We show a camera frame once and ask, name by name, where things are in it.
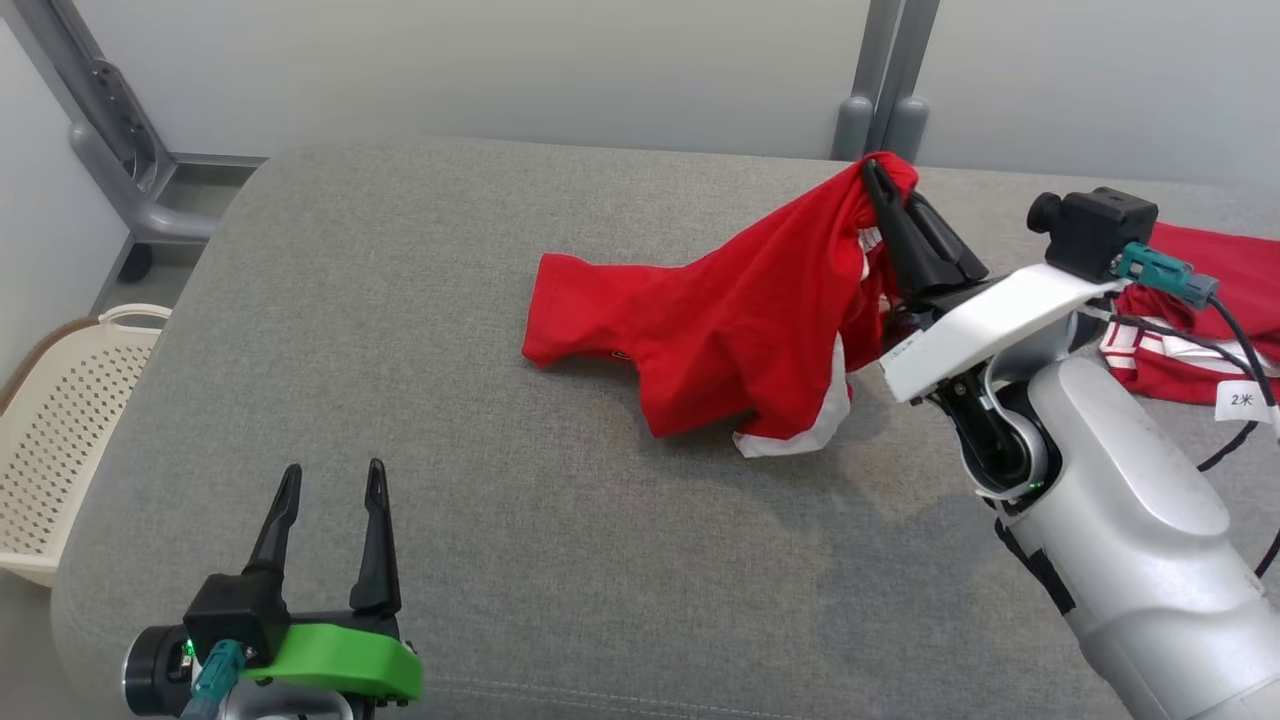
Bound red shorts white side stripe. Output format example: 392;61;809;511
521;151;920;460

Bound grey partition post wheeled foot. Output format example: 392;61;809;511
0;0;269;284

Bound cream perforated laundry basket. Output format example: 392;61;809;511
0;302;174;589

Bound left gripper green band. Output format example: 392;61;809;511
121;458;425;718

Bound thin black cable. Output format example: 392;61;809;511
1098;310;1280;473

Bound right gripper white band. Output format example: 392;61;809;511
859;158;1133;453

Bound red jersey shirt white sleeves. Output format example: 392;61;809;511
1097;221;1280;407

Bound grey metal partition post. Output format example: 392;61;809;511
831;0;942;164

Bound white cable label tag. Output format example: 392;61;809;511
1214;379;1280;427

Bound dark cable teal connector tagged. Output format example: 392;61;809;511
1114;242;1280;581

